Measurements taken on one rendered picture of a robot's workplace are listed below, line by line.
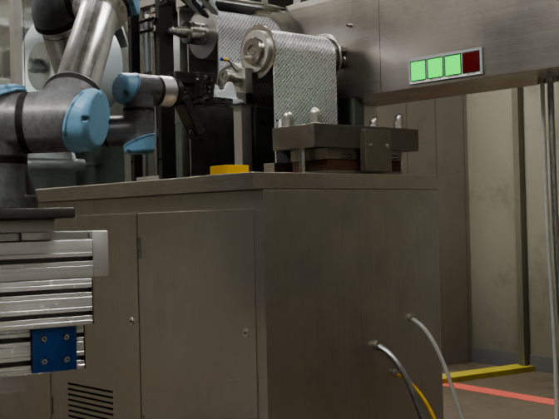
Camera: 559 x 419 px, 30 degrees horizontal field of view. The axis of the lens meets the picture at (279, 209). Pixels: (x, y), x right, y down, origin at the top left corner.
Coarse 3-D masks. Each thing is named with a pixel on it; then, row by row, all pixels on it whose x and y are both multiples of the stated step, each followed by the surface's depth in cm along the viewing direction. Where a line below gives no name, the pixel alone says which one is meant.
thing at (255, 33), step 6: (258, 30) 284; (246, 36) 287; (252, 36) 285; (258, 36) 284; (264, 36) 282; (264, 42) 282; (264, 48) 282; (270, 48) 281; (264, 54) 282; (264, 60) 282; (246, 66) 287; (252, 66) 286; (258, 66) 284; (264, 66) 282; (270, 72) 287
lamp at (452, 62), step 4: (452, 56) 275; (456, 56) 274; (448, 60) 276; (452, 60) 275; (456, 60) 274; (448, 64) 276; (452, 64) 275; (456, 64) 274; (448, 68) 276; (452, 68) 275; (456, 68) 274; (460, 68) 273; (448, 72) 276; (452, 72) 275; (456, 72) 274; (460, 72) 273
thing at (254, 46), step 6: (246, 42) 286; (252, 42) 284; (258, 42) 282; (246, 48) 286; (252, 48) 284; (258, 48) 282; (246, 54) 286; (252, 54) 284; (258, 54) 282; (258, 60) 282
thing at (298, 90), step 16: (288, 80) 284; (304, 80) 288; (320, 80) 292; (336, 80) 297; (288, 96) 284; (304, 96) 288; (320, 96) 292; (336, 96) 296; (304, 112) 288; (320, 112) 292; (336, 112) 296
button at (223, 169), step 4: (212, 168) 257; (216, 168) 256; (220, 168) 255; (224, 168) 254; (228, 168) 253; (232, 168) 254; (236, 168) 255; (240, 168) 255; (244, 168) 256; (248, 168) 257; (212, 172) 257; (216, 172) 256; (220, 172) 255; (224, 172) 254; (228, 172) 253; (232, 172) 254; (236, 172) 255; (240, 172) 255
